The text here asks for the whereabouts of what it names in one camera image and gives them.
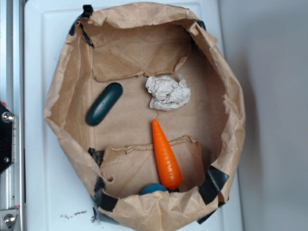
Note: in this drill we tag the white paper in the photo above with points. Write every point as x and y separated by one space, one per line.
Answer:
168 94

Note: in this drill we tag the dark green capsule toy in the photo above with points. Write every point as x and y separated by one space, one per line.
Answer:
103 104

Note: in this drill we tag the orange plastic carrot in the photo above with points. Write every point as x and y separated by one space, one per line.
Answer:
167 165

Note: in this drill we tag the blue ball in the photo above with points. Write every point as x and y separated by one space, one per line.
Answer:
153 188

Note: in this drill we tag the brown paper bag bin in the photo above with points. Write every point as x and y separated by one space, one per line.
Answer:
115 160

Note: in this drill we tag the white tray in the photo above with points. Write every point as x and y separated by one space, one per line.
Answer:
56 199

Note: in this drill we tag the black mounting plate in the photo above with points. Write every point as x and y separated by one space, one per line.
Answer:
6 137

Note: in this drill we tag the aluminium frame rail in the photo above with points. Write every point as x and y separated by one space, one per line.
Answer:
12 180

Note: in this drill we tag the metal corner bracket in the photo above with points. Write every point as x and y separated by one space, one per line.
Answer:
8 219

